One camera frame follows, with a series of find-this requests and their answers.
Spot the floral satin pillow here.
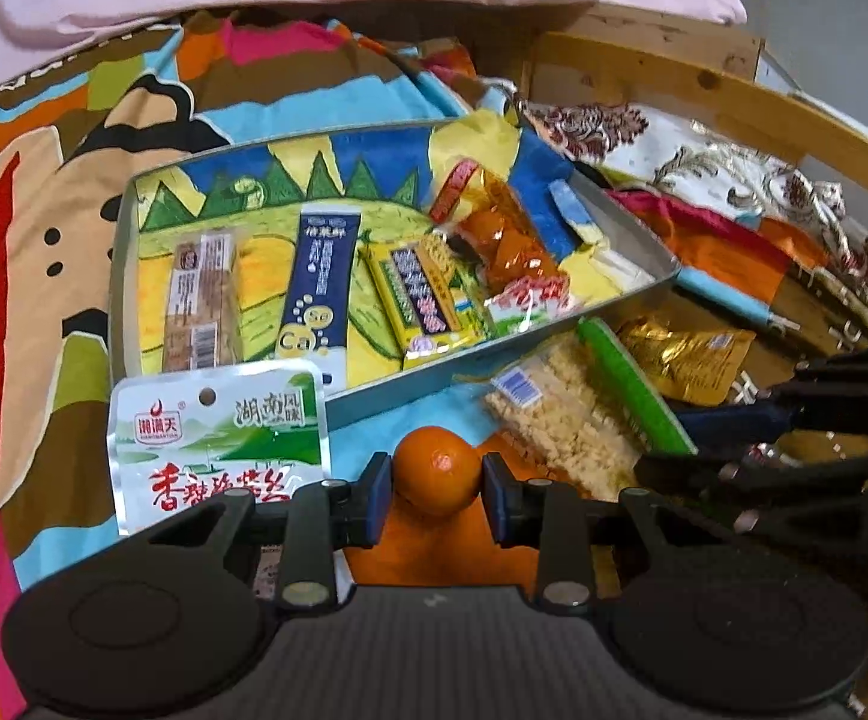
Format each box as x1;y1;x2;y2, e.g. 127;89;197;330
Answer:
518;101;868;309

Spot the small orange mandarin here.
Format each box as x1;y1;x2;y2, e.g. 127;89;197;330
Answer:
392;426;481;518

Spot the orange pickled snack pouch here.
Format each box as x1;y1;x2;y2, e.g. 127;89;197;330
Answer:
429;156;577;338

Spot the gold foil snack packet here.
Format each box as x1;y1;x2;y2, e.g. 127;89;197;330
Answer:
619;319;756;406

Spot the colourful monkey blanket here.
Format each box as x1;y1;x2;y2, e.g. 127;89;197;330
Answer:
0;7;868;720

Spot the rice crisp cake packet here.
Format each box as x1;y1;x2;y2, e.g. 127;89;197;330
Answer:
484;333;644;502

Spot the brown nut bar packet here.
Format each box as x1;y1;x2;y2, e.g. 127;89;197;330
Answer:
162;229;244;372

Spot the green stick snack packet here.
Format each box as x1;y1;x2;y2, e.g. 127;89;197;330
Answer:
577;317;697;455

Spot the metal tray with dinosaur drawing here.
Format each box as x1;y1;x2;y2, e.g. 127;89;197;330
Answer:
110;112;678;426

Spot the wooden bed rail right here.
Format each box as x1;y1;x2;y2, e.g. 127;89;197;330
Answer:
523;4;868;192

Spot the white green tofu snack packet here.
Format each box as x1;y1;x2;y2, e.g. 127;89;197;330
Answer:
107;359;331;536

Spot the blue calcium tablet box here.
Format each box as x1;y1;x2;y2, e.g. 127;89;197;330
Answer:
274;203;361;394

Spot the yellow purple snack packet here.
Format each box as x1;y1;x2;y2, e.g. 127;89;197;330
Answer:
365;232;488;369

